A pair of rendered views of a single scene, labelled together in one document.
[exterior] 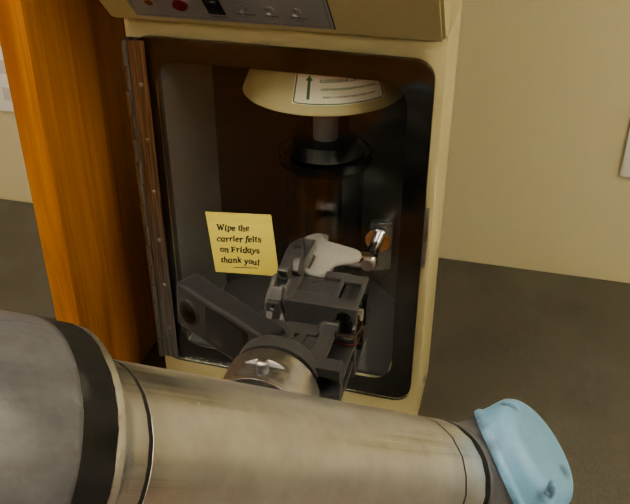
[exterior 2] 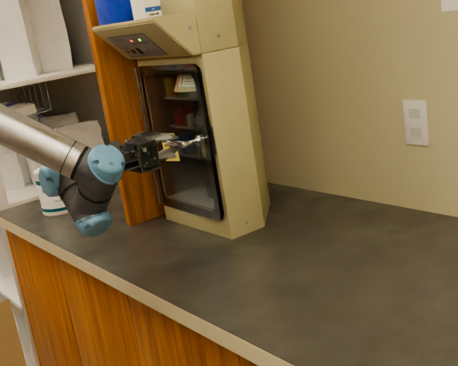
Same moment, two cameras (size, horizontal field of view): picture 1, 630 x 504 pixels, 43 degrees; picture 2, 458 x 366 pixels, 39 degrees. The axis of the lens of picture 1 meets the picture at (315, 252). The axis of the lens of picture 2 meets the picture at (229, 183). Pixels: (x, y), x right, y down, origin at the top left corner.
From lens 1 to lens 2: 1.24 m
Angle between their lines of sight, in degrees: 40
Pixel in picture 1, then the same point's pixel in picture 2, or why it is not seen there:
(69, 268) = not seen: hidden behind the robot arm
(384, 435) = (41, 128)
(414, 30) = (182, 51)
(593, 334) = (360, 224)
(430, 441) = (61, 138)
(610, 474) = (284, 261)
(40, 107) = (104, 90)
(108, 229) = not seen: hidden behind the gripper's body
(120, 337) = (149, 195)
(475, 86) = (339, 97)
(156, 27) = (143, 62)
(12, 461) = not seen: outside the picture
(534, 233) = (379, 181)
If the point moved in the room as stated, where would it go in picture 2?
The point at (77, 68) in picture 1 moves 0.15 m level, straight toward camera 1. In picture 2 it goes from (126, 80) to (98, 88)
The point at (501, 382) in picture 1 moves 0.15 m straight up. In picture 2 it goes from (288, 232) to (280, 176)
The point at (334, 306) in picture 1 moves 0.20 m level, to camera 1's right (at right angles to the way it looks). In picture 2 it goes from (133, 144) to (197, 144)
